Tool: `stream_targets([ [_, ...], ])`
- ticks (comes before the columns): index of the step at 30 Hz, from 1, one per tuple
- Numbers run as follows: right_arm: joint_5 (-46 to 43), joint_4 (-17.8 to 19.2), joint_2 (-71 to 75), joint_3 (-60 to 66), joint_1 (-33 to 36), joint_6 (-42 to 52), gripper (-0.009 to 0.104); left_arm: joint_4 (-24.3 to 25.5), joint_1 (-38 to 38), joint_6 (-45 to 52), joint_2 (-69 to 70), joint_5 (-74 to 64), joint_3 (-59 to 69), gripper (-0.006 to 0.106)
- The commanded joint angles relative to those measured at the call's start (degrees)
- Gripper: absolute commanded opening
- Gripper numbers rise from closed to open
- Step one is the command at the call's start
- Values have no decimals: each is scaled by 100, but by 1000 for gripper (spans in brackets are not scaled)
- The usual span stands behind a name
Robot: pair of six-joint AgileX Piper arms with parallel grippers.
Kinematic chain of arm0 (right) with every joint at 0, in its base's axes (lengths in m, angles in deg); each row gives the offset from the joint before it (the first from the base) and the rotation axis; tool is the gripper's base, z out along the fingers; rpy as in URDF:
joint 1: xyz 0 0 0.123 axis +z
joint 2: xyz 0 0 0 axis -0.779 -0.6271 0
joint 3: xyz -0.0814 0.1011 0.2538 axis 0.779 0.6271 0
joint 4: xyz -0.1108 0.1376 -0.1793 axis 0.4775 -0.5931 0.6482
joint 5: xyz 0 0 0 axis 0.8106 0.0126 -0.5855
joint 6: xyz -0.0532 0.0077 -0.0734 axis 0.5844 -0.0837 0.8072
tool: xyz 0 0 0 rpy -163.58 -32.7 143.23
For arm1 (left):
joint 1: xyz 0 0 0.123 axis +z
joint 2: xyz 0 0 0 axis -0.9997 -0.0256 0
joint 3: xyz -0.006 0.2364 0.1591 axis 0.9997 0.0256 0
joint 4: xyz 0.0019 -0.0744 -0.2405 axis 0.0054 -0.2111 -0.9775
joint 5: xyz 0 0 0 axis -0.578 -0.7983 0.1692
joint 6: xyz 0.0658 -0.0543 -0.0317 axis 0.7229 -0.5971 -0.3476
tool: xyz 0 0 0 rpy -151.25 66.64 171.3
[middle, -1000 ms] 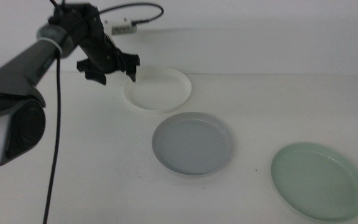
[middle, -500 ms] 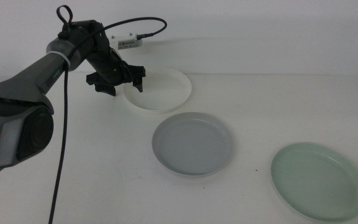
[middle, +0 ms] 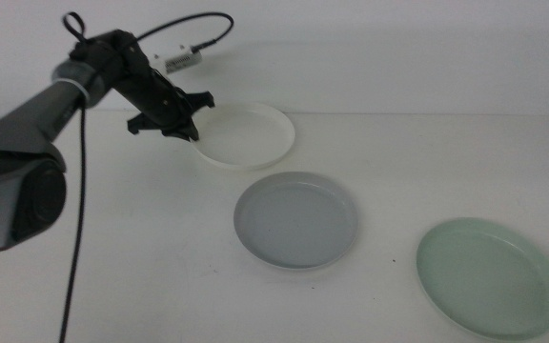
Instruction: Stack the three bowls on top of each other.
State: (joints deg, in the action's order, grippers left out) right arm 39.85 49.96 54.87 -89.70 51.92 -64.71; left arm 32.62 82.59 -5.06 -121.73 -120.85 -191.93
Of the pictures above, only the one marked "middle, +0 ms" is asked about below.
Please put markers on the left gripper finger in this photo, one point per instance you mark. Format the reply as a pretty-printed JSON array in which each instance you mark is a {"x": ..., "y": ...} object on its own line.
[
  {"x": 192, "y": 132},
  {"x": 175, "y": 133}
]

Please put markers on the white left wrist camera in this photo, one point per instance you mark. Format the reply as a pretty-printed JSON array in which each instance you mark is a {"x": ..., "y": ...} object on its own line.
[{"x": 181, "y": 59}]

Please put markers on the grey shallow bowl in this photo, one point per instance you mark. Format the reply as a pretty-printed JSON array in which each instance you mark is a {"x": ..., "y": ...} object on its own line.
[{"x": 296, "y": 224}]

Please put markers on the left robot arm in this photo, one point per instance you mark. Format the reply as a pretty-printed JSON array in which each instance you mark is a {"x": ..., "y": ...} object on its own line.
[{"x": 17, "y": 133}]

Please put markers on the green shallow bowl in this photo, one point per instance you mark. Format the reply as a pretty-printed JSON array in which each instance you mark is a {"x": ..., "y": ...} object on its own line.
[{"x": 489, "y": 281}]

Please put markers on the white shallow bowl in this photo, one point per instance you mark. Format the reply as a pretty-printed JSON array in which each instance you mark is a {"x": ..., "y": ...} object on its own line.
[{"x": 246, "y": 138}]

